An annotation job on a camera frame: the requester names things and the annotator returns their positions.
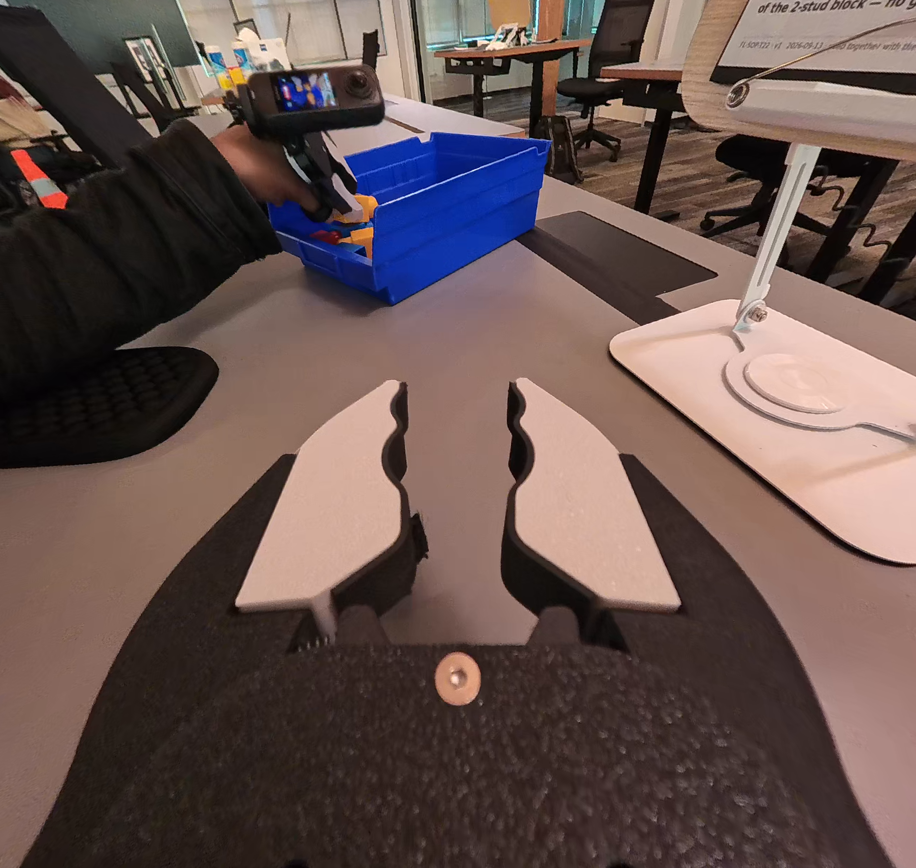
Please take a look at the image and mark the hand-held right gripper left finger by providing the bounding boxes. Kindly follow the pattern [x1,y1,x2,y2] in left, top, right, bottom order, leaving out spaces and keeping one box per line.
[235,380,430,643]

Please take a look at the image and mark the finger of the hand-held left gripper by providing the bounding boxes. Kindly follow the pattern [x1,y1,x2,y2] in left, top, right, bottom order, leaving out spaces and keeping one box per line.
[323,156,361,225]

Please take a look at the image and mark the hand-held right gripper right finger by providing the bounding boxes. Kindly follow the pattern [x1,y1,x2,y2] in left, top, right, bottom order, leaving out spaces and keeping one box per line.
[501,378,681,613]

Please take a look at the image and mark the pile of mega blocks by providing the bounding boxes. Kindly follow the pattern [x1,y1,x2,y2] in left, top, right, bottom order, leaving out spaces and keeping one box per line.
[309,194,379,261]

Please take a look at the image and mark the blue plastic bin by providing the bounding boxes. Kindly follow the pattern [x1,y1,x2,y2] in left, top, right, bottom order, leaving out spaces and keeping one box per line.
[266,131,552,306]

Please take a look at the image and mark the person's left forearm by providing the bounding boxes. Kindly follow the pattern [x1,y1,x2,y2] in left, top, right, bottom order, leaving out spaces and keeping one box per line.
[0,120,283,397]

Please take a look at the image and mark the person's left hand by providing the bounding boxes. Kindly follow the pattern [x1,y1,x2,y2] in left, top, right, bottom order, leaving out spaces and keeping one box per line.
[211,124,323,216]

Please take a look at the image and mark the black backpack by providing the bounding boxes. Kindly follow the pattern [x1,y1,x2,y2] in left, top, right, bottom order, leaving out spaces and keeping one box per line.
[541,115,584,184]

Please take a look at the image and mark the white base document stand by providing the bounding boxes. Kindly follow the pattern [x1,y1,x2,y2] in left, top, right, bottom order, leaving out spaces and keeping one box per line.
[610,0,916,566]

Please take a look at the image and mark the dark display screen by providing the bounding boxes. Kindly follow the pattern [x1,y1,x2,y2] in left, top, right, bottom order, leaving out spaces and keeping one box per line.
[0,0,201,75]

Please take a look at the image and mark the orange traffic cone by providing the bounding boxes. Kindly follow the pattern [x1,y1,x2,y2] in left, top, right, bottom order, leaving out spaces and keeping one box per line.
[10,149,70,211]

